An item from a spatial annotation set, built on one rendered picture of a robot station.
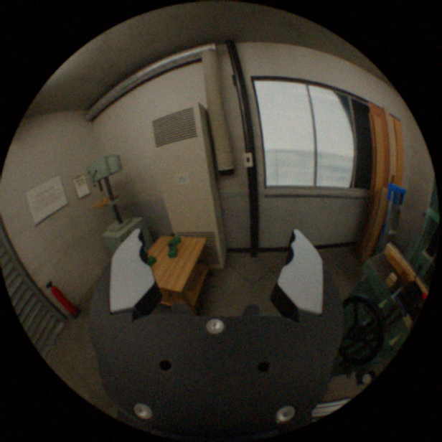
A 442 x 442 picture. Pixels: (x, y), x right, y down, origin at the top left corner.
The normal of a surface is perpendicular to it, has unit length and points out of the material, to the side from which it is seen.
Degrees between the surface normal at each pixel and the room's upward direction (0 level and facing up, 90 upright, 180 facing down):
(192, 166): 90
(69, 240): 90
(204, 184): 90
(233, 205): 90
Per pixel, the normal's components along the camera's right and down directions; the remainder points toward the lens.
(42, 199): 0.97, -0.03
